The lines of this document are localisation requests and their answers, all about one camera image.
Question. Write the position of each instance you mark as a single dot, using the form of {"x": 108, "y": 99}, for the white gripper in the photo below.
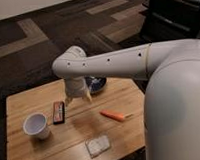
{"x": 74, "y": 88}

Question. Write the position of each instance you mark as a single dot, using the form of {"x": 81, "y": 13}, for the dark blue ceramic bowl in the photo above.
{"x": 95, "y": 84}

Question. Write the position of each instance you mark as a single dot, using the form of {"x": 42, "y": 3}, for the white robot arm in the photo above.
{"x": 172, "y": 97}

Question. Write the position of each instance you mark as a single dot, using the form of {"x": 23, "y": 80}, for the orange carrot toy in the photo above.
{"x": 114, "y": 115}

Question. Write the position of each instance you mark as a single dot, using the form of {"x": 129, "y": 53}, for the white paper cup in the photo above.
{"x": 36, "y": 126}

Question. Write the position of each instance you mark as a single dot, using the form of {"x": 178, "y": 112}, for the grey white sponge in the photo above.
{"x": 97, "y": 145}

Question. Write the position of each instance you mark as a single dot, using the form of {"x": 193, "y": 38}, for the black office chair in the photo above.
{"x": 171, "y": 19}

